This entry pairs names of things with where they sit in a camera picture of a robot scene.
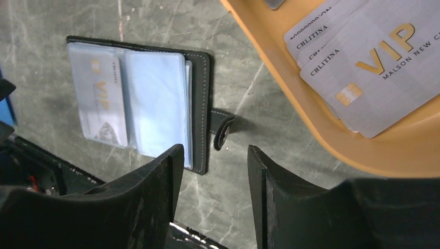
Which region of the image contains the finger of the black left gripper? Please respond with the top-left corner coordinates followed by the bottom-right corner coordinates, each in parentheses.
top-left (0, 79), bottom-right (16, 101)

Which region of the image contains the white card in tray right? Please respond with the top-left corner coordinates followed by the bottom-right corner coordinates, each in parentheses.
top-left (284, 1), bottom-right (439, 138)

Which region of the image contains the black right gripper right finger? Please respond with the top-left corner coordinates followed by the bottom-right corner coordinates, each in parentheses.
top-left (247, 145), bottom-right (439, 248)

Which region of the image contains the black leather card holder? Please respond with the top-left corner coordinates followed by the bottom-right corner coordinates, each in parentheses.
top-left (66, 35), bottom-right (235, 175)

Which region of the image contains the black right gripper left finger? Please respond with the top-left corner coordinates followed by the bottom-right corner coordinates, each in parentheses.
top-left (1, 144), bottom-right (184, 248)

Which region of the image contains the orange oval tray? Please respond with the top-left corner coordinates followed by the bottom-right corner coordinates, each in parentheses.
top-left (223, 1), bottom-right (439, 177)

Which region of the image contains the white VIP card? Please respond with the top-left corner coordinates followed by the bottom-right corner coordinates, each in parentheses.
top-left (69, 49), bottom-right (128, 147)

